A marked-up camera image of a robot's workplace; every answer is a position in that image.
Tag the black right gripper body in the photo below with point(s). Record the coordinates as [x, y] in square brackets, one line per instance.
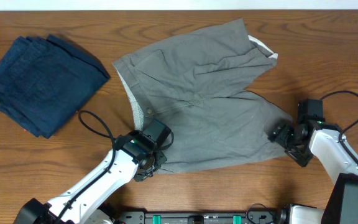
[286, 137]

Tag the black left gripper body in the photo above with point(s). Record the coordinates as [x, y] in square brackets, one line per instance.
[158, 158]

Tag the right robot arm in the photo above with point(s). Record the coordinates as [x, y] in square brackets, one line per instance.
[325, 142]

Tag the folded navy blue garment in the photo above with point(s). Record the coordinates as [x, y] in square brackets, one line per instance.
[44, 82]

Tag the grey shorts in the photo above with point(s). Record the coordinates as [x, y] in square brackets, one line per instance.
[196, 83]

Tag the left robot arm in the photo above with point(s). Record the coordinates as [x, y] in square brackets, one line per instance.
[137, 155]

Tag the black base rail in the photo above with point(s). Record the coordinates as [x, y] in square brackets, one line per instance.
[258, 214]

